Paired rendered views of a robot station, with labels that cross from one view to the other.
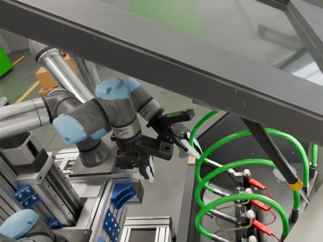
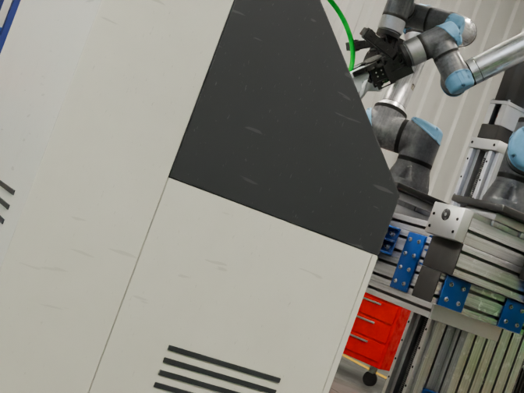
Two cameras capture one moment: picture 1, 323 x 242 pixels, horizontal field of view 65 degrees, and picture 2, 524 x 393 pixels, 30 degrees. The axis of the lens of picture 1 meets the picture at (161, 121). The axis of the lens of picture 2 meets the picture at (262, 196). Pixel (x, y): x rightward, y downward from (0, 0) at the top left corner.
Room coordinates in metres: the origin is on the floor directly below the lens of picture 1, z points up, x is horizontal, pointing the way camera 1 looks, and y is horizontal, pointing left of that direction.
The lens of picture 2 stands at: (2.52, -2.02, 0.75)
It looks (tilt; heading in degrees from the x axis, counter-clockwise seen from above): 2 degrees up; 136
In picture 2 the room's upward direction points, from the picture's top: 20 degrees clockwise
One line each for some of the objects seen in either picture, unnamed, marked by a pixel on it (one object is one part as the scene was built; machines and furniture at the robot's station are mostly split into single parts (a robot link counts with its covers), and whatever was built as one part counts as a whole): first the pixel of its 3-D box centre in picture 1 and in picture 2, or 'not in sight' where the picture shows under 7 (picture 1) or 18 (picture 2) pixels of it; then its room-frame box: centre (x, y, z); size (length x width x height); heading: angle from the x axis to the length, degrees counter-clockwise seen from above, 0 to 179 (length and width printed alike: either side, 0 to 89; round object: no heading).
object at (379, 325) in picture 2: not in sight; (366, 316); (-1.86, 3.53, 0.43); 0.70 x 0.46 x 0.86; 9
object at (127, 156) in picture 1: (131, 147); (384, 53); (0.57, 0.10, 1.37); 0.09 x 0.08 x 0.12; 69
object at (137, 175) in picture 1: (141, 175); not in sight; (0.56, 0.10, 1.26); 0.06 x 0.03 x 0.09; 69
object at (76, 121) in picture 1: (78, 120); (410, 14); (0.54, 0.19, 1.52); 0.11 x 0.11 x 0.08; 28
